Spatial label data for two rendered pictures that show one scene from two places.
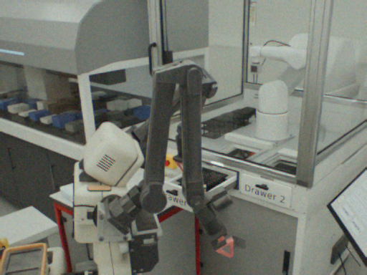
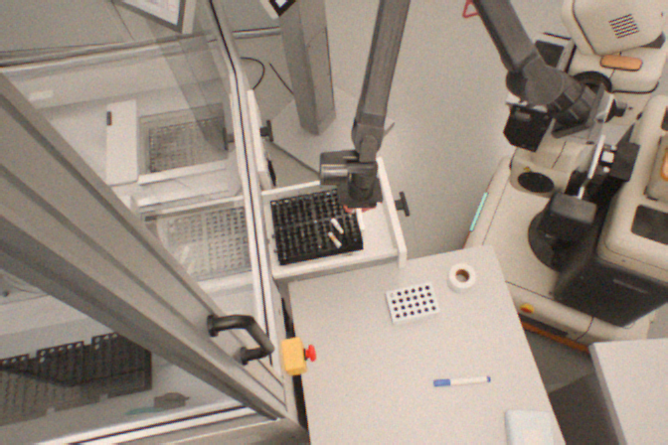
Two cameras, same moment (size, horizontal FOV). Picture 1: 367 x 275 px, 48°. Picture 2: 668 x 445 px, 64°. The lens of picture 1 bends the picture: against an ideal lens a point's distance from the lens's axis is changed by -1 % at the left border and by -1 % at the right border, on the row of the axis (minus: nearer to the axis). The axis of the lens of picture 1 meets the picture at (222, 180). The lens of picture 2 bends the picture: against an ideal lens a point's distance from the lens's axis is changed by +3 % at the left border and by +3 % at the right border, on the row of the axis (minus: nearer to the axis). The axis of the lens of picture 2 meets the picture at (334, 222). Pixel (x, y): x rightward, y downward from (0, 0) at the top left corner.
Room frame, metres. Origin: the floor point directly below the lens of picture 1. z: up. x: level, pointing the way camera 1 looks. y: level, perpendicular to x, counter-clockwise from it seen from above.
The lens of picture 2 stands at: (2.31, 0.62, 2.11)
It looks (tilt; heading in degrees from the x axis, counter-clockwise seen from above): 63 degrees down; 232
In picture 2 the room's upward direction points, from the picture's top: 9 degrees counter-clockwise
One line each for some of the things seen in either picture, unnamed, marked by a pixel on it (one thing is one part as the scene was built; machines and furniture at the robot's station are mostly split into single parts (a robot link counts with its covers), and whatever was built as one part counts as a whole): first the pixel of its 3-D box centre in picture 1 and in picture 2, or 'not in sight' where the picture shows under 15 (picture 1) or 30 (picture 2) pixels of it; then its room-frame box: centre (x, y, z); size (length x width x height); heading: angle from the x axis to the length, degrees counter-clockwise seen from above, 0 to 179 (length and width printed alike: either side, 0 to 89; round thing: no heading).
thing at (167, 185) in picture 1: (177, 195); (390, 212); (1.80, 0.22, 0.87); 0.29 x 0.02 x 0.11; 54
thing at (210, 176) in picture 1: (202, 182); (316, 226); (1.96, 0.11, 0.87); 0.22 x 0.18 x 0.06; 144
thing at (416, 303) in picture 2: not in sight; (412, 303); (1.93, 0.42, 0.78); 0.12 x 0.08 x 0.04; 145
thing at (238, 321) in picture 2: (152, 60); (247, 339); (2.30, 0.39, 1.45); 0.05 x 0.03 x 0.19; 144
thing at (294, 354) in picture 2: (170, 161); (295, 356); (2.24, 0.31, 0.88); 0.07 x 0.05 x 0.07; 54
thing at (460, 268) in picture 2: not in sight; (461, 278); (1.79, 0.47, 0.78); 0.07 x 0.07 x 0.04
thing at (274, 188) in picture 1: (265, 190); (258, 139); (1.88, -0.22, 0.87); 0.29 x 0.02 x 0.11; 54
